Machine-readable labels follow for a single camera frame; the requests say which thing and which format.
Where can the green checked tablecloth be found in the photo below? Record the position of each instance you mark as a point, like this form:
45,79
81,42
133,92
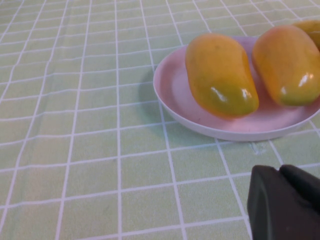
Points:
75,125

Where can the pink round plate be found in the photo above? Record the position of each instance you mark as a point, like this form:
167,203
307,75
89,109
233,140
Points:
175,87

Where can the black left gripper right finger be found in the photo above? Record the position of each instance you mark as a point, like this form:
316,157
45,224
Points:
305,187

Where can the yellow mango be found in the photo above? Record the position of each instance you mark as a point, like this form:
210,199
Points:
217,75

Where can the long yellow banana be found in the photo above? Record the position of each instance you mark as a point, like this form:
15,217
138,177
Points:
310,27

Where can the orange-blushed mango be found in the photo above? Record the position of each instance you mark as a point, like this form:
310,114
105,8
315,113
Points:
285,62

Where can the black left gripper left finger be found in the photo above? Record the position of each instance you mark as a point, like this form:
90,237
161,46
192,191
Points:
275,212

